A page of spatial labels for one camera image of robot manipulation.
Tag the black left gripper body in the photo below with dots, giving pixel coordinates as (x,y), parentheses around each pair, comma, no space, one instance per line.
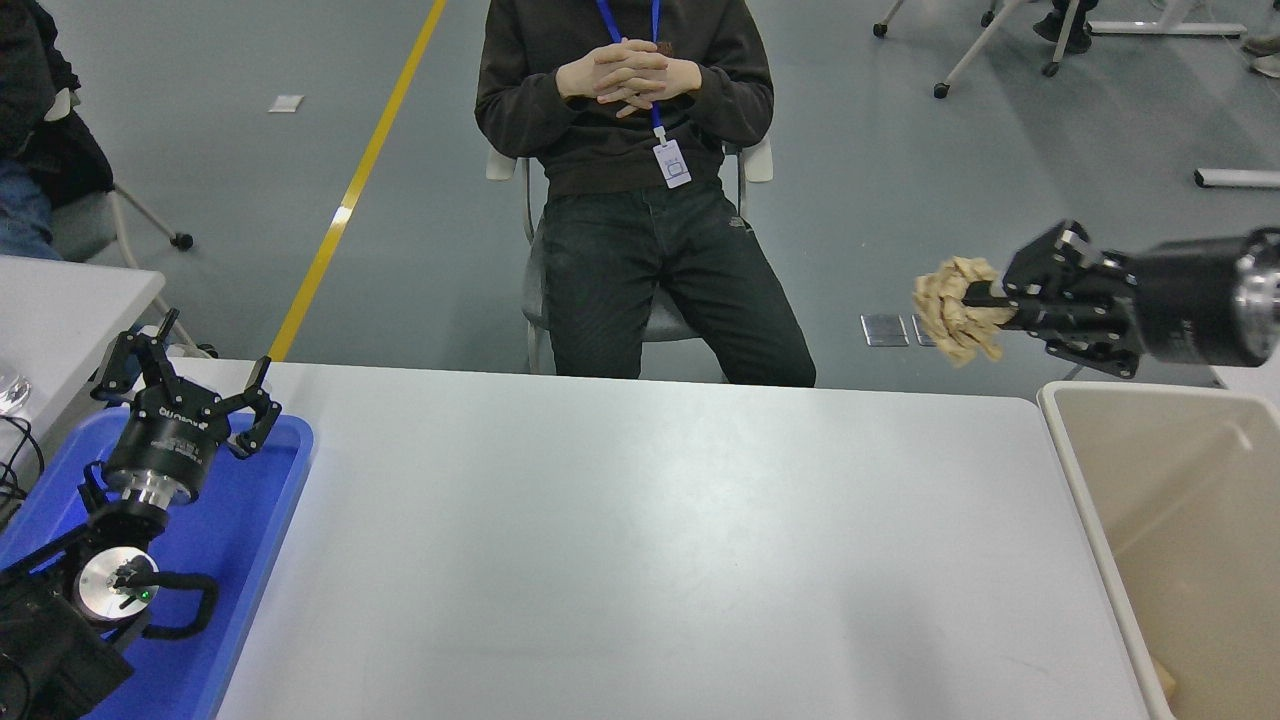
(165,445)

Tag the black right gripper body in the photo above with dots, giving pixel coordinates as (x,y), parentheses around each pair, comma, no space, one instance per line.
(1190,300)

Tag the tan paper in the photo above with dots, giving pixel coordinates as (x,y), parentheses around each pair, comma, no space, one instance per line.
(950,315)

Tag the person's left hand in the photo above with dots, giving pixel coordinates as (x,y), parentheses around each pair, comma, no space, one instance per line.
(672,82)

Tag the person's right hand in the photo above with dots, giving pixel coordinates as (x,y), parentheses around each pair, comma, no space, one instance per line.
(585,78)

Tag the white side table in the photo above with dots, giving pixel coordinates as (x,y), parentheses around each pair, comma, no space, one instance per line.
(60,320)

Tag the white round table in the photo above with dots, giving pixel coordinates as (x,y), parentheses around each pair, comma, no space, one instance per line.
(1250,382)

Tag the clear glass object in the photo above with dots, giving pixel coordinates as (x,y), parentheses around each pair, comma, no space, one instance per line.
(12,395)

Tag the blue plastic tray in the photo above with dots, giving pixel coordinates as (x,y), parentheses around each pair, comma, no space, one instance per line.
(240,560)

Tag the metal floor plate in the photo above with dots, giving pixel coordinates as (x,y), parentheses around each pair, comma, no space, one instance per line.
(885,330)
(922,332)

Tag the large pale bin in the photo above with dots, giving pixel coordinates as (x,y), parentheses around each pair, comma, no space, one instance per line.
(1150,480)

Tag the person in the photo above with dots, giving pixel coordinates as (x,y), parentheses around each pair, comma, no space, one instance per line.
(620,250)
(1268,64)
(40,150)
(1065,30)

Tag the white rolling chair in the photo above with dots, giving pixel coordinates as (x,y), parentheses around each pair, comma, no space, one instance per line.
(975,50)

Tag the grey chair with white back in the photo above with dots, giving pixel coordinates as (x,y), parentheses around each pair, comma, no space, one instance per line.
(665,320)

